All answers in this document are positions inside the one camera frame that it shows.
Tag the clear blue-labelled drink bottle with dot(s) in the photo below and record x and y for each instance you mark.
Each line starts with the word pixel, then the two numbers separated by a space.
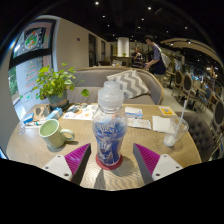
pixel 110 133

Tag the grey curved sofa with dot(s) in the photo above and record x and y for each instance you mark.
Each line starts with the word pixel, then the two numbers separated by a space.
pixel 95 80

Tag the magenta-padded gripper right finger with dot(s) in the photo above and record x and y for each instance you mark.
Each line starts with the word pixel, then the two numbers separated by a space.
pixel 146 160

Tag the black-framed decorated window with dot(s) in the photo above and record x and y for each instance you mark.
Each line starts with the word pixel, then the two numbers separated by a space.
pixel 30 60

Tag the blue and white card pack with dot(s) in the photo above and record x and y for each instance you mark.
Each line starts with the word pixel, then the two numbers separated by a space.
pixel 28 118

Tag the grey chevron pillow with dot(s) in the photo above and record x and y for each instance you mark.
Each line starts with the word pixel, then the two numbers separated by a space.
pixel 131 83

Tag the brown paper card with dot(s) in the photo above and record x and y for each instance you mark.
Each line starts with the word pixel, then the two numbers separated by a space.
pixel 41 112

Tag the small yellow card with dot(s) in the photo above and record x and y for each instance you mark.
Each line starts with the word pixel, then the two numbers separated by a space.
pixel 167 110

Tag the white pen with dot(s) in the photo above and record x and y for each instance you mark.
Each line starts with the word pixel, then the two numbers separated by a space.
pixel 33 124

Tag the printed white brochure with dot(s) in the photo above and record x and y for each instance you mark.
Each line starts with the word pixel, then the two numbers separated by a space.
pixel 80 112

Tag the silver blister pack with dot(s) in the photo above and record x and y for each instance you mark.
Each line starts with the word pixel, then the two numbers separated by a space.
pixel 22 130

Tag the white paper napkin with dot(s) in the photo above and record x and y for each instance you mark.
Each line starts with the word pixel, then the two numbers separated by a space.
pixel 161 124

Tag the pale green mug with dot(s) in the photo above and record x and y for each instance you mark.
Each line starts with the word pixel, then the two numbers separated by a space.
pixel 51 133

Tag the small teal box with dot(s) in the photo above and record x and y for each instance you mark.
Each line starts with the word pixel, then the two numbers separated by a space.
pixel 54 114

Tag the blue and white booklet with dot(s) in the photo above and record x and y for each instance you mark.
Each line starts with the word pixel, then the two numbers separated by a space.
pixel 135 115

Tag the green potted plant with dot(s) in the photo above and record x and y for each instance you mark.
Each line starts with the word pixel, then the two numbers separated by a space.
pixel 55 83

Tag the group of round-backed chairs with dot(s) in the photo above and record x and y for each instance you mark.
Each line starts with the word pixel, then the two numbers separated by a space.
pixel 200 90

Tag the person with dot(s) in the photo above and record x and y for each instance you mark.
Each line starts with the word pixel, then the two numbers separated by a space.
pixel 156 60
pixel 137 58

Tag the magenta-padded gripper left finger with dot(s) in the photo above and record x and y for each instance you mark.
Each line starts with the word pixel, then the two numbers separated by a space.
pixel 77 160

